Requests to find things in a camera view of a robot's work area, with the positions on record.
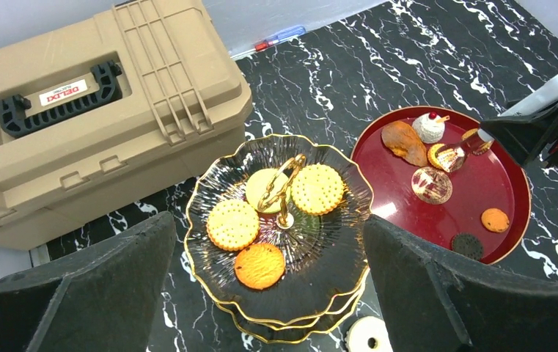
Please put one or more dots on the tan plastic toolbox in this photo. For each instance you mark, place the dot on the tan plastic toolbox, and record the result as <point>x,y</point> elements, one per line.
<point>98,114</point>

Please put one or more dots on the dark red round tray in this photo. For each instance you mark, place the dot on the dark red round tray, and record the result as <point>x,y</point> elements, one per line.
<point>490,180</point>

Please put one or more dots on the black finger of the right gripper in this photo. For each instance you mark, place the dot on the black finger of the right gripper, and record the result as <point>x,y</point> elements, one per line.
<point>525,137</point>

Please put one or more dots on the yellow round cracker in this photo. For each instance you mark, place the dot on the yellow round cracker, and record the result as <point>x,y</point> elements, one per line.
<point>317,189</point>

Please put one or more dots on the red blue pen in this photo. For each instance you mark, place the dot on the red blue pen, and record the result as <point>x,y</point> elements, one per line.
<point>280,37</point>

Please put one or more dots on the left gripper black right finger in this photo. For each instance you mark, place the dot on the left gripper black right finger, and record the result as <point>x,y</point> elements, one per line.
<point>433,299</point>

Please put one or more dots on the white cream cake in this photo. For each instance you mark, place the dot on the white cream cake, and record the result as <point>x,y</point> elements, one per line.
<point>430,127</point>

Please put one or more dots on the green macaron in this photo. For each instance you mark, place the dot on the green macaron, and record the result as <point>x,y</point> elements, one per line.
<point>256,187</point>

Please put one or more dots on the golden croissant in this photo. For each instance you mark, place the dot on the golden croissant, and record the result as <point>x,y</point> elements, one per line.
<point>404,142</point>

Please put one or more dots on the yellow cracker top edge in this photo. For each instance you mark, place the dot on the yellow cracker top edge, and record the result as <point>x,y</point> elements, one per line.
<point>445,157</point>

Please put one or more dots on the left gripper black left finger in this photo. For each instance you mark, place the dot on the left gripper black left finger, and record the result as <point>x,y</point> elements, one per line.
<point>102,298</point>

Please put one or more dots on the three tier glass stand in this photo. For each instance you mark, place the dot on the three tier glass stand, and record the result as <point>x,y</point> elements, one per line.
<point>325,263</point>

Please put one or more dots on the orange round cookie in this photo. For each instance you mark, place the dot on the orange round cookie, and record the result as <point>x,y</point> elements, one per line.
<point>259,266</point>

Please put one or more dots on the dark chocolate sandwich cookie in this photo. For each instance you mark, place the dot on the dark chocolate sandwich cookie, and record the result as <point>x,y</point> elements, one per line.
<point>468,245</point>

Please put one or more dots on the chocolate chip cookie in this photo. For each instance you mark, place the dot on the chocolate chip cookie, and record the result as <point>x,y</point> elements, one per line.
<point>495,220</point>

